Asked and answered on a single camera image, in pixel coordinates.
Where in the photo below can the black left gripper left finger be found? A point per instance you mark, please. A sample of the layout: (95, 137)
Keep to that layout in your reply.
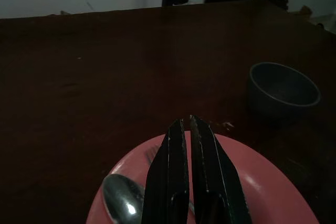
(168, 182)

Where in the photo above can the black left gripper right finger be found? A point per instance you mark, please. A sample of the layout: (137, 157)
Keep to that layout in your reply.
(215, 182)

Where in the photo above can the white round bowl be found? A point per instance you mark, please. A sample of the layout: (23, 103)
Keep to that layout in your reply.
(262, 98)

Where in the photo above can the silver metal fork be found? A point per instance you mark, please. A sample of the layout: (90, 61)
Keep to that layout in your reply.
(151, 153)

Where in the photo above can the pink round plate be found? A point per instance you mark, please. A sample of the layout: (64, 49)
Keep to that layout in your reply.
(262, 187)

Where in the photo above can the silver metal spoon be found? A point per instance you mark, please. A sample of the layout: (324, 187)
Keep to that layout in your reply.
(118, 195)

